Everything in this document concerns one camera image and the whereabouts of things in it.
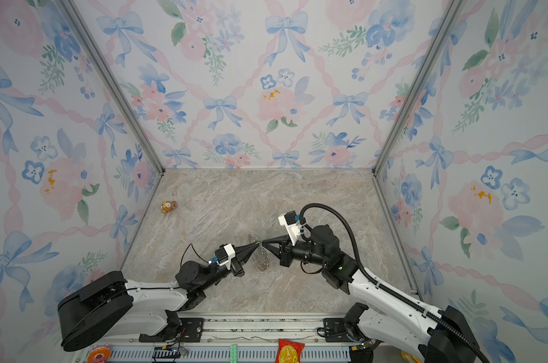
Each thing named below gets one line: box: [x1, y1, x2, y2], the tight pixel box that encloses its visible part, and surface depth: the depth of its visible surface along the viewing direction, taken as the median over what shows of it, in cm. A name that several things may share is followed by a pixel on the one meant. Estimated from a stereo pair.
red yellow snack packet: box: [275, 338, 306, 363], surface depth 70 cm
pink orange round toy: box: [87, 343, 112, 363], surface depth 68 cm
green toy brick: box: [230, 344, 238, 363], surface depth 71 cm
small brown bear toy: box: [160, 201, 178, 214], surface depth 105 cm
